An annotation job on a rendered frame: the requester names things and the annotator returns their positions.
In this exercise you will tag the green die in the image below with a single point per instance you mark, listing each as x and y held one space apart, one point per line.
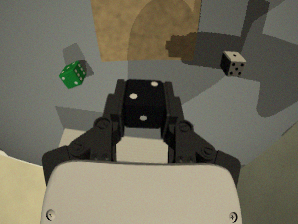
73 75

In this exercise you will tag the white die with black pips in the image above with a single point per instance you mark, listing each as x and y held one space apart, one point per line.
232 63

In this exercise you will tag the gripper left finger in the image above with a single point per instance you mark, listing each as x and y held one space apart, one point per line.
98 142

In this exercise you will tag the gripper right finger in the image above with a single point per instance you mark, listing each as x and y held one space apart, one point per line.
186 146

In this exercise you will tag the tan mottled mat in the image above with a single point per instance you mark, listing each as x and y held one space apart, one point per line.
146 29

